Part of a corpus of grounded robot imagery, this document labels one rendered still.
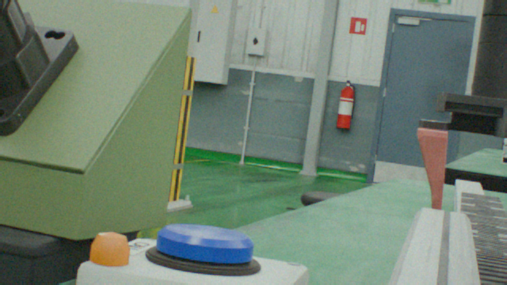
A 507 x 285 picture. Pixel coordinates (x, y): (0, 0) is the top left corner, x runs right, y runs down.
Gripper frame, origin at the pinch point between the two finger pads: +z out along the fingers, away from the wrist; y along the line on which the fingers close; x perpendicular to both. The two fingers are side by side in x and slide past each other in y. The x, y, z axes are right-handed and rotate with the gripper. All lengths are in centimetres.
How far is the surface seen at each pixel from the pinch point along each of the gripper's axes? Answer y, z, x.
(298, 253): -15.0, 5.7, 12.6
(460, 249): -3.4, -2.7, -33.2
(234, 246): -12.1, -1.4, -32.2
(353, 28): -117, -99, 1102
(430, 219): -4.6, -2.7, -24.4
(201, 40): -300, -62, 1096
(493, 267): 0.3, 2.5, -0.3
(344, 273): -10.4, 5.7, 6.6
